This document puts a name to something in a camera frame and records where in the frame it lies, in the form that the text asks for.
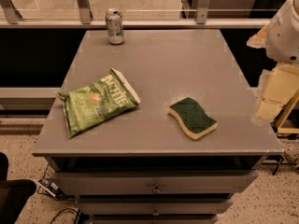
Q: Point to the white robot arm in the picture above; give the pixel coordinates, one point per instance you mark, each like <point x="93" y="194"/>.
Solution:
<point x="287" y="16"/>

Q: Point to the black chair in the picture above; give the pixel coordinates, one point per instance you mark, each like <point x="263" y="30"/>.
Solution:
<point x="14" y="194"/>

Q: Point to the green yellow sponge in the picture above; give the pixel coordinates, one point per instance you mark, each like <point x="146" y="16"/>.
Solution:
<point x="192" y="118"/>

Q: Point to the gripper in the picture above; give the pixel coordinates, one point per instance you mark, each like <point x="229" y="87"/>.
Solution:
<point x="284" y="36"/>

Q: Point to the silver green 7up can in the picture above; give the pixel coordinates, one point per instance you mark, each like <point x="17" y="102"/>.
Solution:
<point x="114" y="26"/>

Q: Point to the yellow frame stand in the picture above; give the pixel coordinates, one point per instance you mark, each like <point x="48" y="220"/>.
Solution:
<point x="287" y="122"/>

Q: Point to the green kettle chips bag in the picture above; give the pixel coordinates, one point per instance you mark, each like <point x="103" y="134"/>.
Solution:
<point x="106" y="98"/>

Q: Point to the metal window railing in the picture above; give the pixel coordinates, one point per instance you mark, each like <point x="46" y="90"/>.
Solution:
<point x="90" y="14"/>

